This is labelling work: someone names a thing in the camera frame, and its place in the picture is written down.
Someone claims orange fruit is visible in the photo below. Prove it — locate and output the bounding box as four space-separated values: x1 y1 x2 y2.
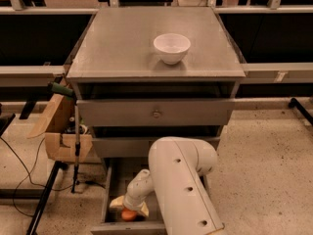
121 208 137 221

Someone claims grey wooden drawer cabinet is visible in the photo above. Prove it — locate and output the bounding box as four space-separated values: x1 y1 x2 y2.
66 6 246 235

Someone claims green handled grabber stick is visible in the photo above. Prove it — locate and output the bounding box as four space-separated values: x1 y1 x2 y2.
48 82 80 193

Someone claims white ceramic bowl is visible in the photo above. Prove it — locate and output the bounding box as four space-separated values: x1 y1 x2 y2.
154 33 191 65

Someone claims black floor cable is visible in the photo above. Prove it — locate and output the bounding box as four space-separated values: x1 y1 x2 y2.
0 136 106 218

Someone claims grey top drawer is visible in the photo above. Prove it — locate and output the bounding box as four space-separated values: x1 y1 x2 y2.
77 99 235 126

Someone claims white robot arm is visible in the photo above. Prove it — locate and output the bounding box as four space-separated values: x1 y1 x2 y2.
110 137 227 235

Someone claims grey metal rail frame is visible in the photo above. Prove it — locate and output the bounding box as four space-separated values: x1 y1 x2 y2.
0 0 313 88

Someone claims black tripod leg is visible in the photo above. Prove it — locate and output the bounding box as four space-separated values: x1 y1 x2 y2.
26 161 63 235

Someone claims grey open bottom drawer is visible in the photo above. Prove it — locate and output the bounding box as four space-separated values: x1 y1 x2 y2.
91 157 167 235

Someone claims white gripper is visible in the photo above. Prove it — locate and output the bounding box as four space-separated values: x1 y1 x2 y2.
110 192 150 217

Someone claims grey middle drawer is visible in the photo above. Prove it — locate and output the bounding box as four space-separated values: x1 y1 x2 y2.
92 137 158 158

